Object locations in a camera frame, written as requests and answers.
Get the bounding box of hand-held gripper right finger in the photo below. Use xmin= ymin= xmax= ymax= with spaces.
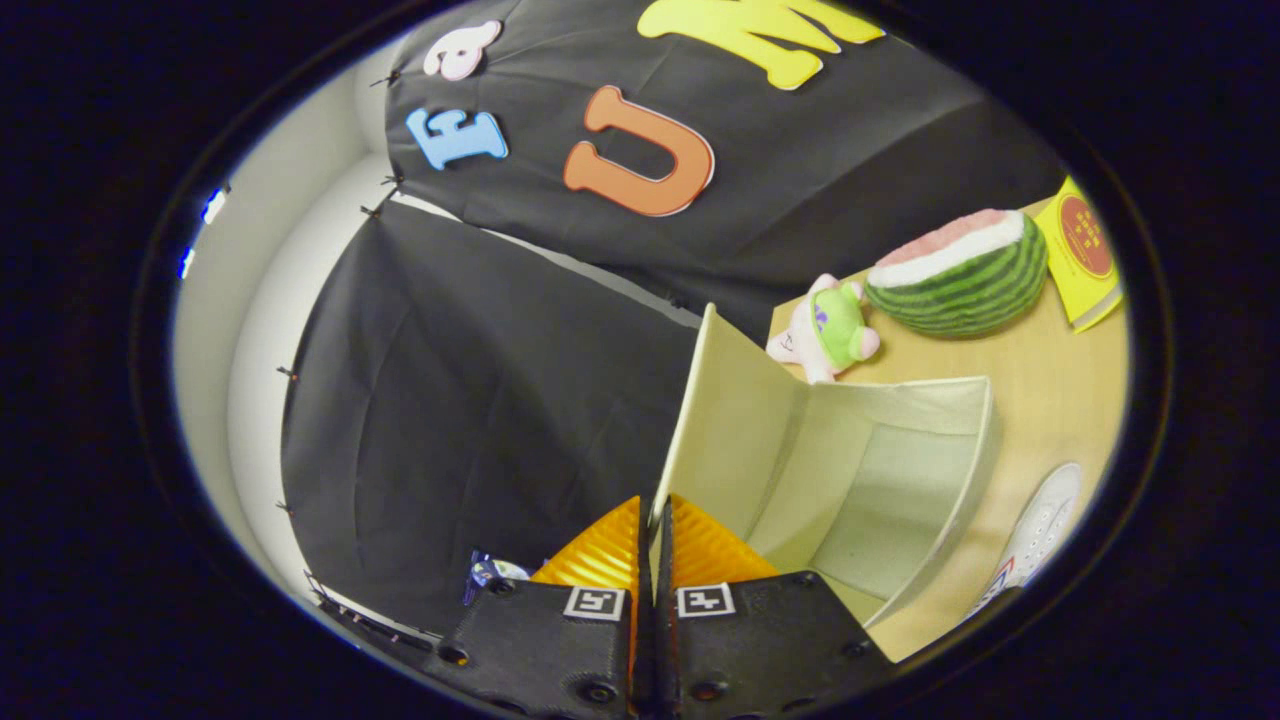
xmin=655 ymin=493 xmax=896 ymax=719

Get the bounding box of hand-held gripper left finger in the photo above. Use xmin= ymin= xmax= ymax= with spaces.
xmin=430 ymin=495 xmax=653 ymax=719

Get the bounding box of beige fabric storage box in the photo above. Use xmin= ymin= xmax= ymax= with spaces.
xmin=650 ymin=303 xmax=1003 ymax=631

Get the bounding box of white striped canvas shoe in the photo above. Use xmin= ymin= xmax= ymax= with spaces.
xmin=965 ymin=462 xmax=1084 ymax=621

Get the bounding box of shiny blue white clutter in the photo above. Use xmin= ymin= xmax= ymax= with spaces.
xmin=463 ymin=548 xmax=531 ymax=606

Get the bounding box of pink green plush toy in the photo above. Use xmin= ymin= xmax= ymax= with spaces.
xmin=765 ymin=273 xmax=883 ymax=386

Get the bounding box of watermelon slice plush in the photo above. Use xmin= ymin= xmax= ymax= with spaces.
xmin=865 ymin=208 xmax=1051 ymax=339

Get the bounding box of yellow book red circle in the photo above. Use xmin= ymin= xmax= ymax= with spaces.
xmin=1033 ymin=175 xmax=1124 ymax=334

